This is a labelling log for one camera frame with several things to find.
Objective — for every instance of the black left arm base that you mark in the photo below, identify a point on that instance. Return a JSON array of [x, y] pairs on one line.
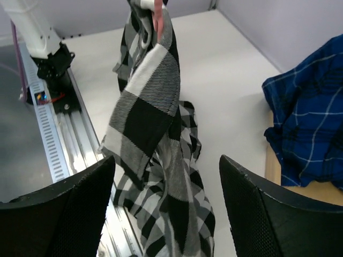
[[57, 88]]

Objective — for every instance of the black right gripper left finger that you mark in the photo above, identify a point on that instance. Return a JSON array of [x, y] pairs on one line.
[[53, 214]]

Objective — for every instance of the slotted grey cable duct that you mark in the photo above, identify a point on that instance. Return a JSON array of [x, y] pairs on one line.
[[52, 145]]

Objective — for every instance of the blue plaid shirt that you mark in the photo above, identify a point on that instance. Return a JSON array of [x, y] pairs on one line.
[[306, 103]]

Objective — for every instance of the black white checkered shirt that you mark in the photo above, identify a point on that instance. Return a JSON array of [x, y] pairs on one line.
[[152, 135]]

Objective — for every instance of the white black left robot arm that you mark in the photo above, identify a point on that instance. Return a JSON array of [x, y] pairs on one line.
[[45, 47]]

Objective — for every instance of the wooden clothes rack frame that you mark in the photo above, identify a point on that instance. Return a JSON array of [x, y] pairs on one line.
[[321, 191]]

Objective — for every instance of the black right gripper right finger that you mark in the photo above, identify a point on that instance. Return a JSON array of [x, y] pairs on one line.
[[269, 220]]

